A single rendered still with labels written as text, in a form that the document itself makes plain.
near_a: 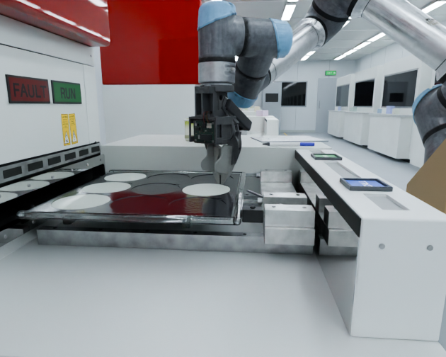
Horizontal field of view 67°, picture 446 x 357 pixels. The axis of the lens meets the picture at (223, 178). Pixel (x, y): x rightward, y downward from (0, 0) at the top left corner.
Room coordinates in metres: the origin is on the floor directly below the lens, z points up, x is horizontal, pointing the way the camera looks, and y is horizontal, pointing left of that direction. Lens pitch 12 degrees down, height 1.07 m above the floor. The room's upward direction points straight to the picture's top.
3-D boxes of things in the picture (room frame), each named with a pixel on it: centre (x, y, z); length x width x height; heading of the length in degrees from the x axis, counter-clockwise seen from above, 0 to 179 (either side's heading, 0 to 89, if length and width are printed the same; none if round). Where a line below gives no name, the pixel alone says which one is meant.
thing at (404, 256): (0.60, -0.21, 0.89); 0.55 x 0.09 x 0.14; 175
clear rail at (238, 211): (0.68, -0.04, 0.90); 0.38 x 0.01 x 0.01; 175
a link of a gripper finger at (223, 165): (0.70, 0.00, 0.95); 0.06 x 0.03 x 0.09; 144
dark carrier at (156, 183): (0.69, 0.14, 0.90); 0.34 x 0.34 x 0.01; 85
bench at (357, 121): (9.26, -4.06, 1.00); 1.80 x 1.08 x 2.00; 175
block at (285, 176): (0.85, -0.14, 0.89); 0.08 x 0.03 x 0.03; 85
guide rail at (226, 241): (0.57, 0.09, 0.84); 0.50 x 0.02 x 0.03; 85
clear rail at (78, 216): (0.51, 0.16, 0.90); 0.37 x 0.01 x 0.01; 85
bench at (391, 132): (7.07, -3.87, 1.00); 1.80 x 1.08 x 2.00; 175
